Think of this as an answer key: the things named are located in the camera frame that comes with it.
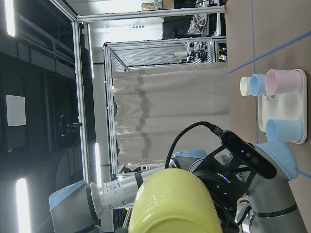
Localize light blue cup front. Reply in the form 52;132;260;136
250;74;267;97

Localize light blue cup back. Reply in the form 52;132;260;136
266;119;303;142

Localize light blue cup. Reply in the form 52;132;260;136
266;119;303;142
250;74;267;97

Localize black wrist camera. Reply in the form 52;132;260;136
220;131;277;179

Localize pink plastic cup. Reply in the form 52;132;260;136
265;69;303;95

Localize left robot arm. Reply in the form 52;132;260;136
49;141;307;233

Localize white curtain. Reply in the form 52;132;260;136
113;63;230;164

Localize yellow plastic cup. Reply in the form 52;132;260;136
128;168;223;233

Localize cream white plastic cup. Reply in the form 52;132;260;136
240;77;252;97

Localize cream plastic tray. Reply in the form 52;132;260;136
258;69;308;144

